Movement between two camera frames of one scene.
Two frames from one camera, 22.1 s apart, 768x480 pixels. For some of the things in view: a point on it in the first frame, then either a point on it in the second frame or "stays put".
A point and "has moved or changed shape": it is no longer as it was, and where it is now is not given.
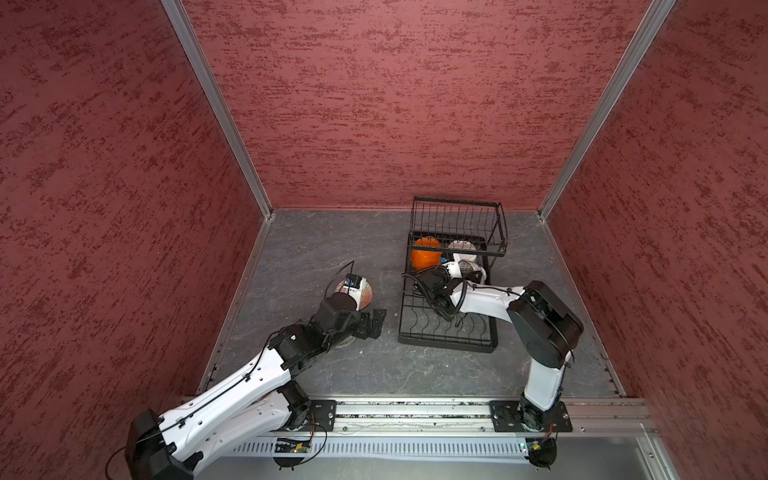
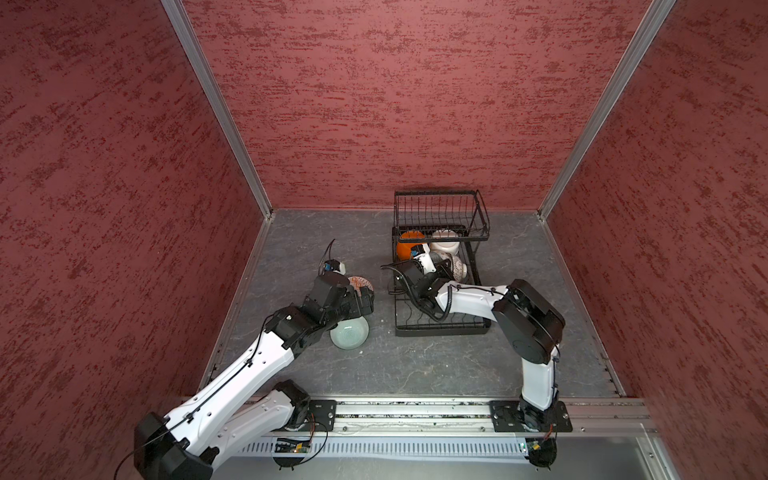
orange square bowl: [423, 259] has moved or changed shape
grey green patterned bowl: [346, 342] → [435, 259]
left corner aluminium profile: [189, 37] stays put
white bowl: [465, 245] → [446, 240]
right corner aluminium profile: [647, 27] stays put
